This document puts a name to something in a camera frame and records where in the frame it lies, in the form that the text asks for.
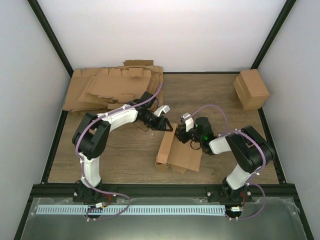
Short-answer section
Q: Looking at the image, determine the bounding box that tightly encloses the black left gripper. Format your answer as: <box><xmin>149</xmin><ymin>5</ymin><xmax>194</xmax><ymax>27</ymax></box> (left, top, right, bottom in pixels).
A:
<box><xmin>140</xmin><ymin>111</ymin><xmax>173</xmax><ymax>132</ymax></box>

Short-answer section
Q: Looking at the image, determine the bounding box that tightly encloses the brown cardboard box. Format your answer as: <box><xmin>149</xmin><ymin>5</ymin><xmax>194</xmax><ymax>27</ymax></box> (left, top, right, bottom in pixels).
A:
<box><xmin>155</xmin><ymin>123</ymin><xmax>203</xmax><ymax>174</ymax></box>
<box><xmin>233</xmin><ymin>69</ymin><xmax>270</xmax><ymax>110</ymax></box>

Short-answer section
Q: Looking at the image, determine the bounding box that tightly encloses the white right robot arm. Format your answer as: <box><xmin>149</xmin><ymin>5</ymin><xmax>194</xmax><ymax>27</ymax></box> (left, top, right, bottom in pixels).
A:
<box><xmin>175</xmin><ymin>113</ymin><xmax>276</xmax><ymax>202</ymax></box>

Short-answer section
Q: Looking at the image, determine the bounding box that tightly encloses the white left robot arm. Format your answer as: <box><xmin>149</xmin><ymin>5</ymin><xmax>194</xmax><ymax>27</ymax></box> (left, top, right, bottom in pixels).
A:
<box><xmin>72</xmin><ymin>91</ymin><xmax>173</xmax><ymax>202</ymax></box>

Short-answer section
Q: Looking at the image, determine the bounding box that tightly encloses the folded brown cardboard box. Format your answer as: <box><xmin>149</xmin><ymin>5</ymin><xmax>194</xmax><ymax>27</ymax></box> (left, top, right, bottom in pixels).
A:
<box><xmin>233</xmin><ymin>69</ymin><xmax>270</xmax><ymax>110</ymax></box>

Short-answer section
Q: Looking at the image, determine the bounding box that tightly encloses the stack of flat cardboard blanks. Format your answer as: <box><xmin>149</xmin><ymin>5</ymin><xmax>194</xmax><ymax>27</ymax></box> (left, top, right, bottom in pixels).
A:
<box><xmin>62</xmin><ymin>59</ymin><xmax>164</xmax><ymax>112</ymax></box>

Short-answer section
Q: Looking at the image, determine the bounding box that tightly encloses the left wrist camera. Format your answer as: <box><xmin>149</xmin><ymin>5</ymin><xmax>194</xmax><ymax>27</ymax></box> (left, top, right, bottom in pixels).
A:
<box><xmin>153</xmin><ymin>105</ymin><xmax>171</xmax><ymax>117</ymax></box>

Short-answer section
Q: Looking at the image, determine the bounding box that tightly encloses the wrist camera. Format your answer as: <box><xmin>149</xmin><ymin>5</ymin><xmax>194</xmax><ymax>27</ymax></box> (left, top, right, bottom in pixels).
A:
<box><xmin>153</xmin><ymin>105</ymin><xmax>171</xmax><ymax>117</ymax></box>
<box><xmin>180</xmin><ymin>112</ymin><xmax>194</xmax><ymax>132</ymax></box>

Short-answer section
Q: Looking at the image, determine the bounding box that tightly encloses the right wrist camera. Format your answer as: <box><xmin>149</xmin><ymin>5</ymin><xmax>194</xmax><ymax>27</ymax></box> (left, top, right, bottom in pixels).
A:
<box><xmin>180</xmin><ymin>112</ymin><xmax>194</xmax><ymax>132</ymax></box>

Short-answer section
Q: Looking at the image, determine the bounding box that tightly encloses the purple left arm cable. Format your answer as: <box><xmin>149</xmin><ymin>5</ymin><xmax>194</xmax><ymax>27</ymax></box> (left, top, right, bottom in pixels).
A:
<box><xmin>74</xmin><ymin>81</ymin><xmax>165</xmax><ymax>223</ymax></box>

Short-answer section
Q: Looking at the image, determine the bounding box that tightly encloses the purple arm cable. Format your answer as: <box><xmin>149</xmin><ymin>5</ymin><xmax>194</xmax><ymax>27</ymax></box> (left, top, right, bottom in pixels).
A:
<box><xmin>74</xmin><ymin>81</ymin><xmax>165</xmax><ymax>223</ymax></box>
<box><xmin>186</xmin><ymin>104</ymin><xmax>266</xmax><ymax>222</ymax></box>

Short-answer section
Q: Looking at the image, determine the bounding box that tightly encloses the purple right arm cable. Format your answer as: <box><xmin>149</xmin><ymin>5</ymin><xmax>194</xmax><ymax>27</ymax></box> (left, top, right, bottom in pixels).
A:
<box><xmin>186</xmin><ymin>104</ymin><xmax>266</xmax><ymax>222</ymax></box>

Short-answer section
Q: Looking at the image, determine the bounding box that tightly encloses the white slotted cable duct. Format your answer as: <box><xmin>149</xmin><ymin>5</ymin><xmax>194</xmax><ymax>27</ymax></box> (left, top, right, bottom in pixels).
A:
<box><xmin>36</xmin><ymin>204</ymin><xmax>226</xmax><ymax>216</ymax></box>

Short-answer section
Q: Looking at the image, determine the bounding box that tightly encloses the black aluminium frame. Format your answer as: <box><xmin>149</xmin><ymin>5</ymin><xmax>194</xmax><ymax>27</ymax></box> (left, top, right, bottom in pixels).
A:
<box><xmin>14</xmin><ymin>0</ymin><xmax>314</xmax><ymax>240</ymax></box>

